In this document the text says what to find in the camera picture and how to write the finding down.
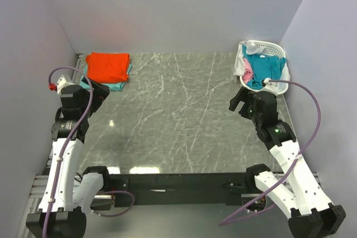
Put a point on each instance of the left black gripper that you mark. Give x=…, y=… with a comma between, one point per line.
x=101, y=92

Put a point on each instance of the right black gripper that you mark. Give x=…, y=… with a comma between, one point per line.
x=242, y=95

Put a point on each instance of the white t shirt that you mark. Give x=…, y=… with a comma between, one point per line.
x=253, y=47

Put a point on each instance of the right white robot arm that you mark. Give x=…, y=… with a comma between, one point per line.
x=309, y=211

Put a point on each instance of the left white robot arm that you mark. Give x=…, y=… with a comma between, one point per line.
x=63, y=208

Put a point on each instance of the pink t shirt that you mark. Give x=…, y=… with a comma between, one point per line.
x=248, y=74

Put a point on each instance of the folded orange t shirt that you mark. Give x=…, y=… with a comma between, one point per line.
x=107, y=68

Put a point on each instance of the teal t shirt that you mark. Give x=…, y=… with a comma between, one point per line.
x=264, y=66

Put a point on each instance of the white plastic laundry basket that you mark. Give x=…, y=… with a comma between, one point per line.
x=278, y=87

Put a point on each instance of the black base crossbar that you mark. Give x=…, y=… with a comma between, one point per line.
x=231, y=189

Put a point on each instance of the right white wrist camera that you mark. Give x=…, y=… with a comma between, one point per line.
x=267, y=81

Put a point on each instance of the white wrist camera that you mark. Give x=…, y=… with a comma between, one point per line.
x=63, y=81
x=267, y=81

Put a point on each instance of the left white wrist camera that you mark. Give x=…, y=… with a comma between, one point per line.
x=63, y=81

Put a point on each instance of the aluminium frame rail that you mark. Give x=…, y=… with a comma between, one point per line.
x=39, y=189

